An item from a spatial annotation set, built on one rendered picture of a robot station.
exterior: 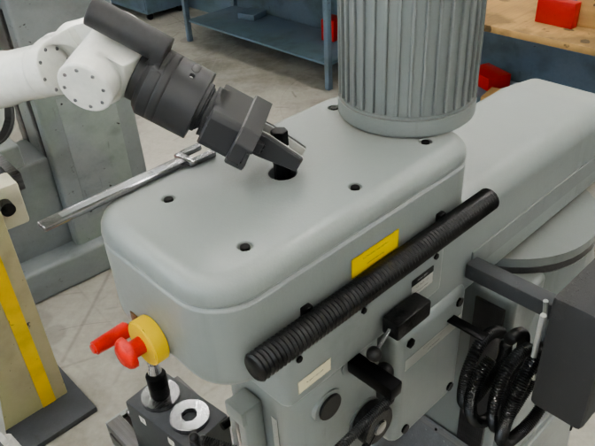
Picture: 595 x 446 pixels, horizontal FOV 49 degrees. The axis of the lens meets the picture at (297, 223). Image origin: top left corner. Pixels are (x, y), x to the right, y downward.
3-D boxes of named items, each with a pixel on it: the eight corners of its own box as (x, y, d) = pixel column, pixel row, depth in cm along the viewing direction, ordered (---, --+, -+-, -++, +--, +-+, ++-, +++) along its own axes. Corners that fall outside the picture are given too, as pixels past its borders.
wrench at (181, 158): (50, 236, 74) (48, 230, 73) (34, 223, 76) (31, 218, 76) (216, 156, 88) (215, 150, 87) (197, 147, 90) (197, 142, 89)
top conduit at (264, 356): (265, 388, 69) (262, 365, 67) (240, 368, 71) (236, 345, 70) (498, 212, 94) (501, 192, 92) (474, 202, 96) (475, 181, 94)
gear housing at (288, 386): (289, 417, 83) (284, 362, 78) (178, 326, 98) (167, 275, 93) (444, 291, 102) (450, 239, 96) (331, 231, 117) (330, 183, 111)
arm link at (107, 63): (141, 146, 78) (50, 101, 76) (173, 92, 85) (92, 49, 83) (166, 81, 69) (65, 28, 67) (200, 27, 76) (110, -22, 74)
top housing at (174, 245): (227, 412, 72) (208, 303, 63) (105, 304, 88) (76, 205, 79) (470, 230, 98) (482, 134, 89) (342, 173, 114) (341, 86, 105)
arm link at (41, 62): (132, 92, 76) (45, 107, 81) (161, 49, 81) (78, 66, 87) (103, 44, 71) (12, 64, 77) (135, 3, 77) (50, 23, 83)
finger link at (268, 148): (294, 172, 82) (250, 149, 81) (305, 153, 80) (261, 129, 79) (292, 179, 80) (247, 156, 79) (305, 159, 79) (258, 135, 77)
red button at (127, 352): (132, 379, 75) (125, 354, 73) (114, 361, 78) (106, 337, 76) (156, 363, 77) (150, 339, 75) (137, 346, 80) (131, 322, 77)
